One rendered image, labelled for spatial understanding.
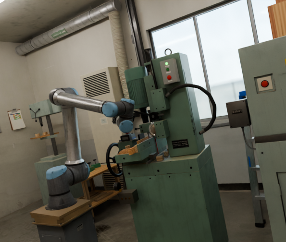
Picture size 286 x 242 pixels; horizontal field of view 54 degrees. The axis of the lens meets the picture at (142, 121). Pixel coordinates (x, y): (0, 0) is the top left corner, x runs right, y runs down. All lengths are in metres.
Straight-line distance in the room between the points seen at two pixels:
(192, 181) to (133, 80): 0.85
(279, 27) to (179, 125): 1.58
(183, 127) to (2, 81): 3.63
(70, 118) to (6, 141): 2.82
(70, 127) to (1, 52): 3.22
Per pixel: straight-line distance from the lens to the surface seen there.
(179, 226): 2.12
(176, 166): 1.96
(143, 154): 2.01
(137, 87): 2.13
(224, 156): 3.49
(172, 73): 1.93
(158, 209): 2.12
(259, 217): 2.71
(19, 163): 5.00
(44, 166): 4.35
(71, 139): 2.20
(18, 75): 5.26
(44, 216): 2.11
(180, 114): 2.00
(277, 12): 3.18
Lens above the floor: 1.21
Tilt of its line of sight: 3 degrees down
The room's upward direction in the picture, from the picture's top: 12 degrees counter-clockwise
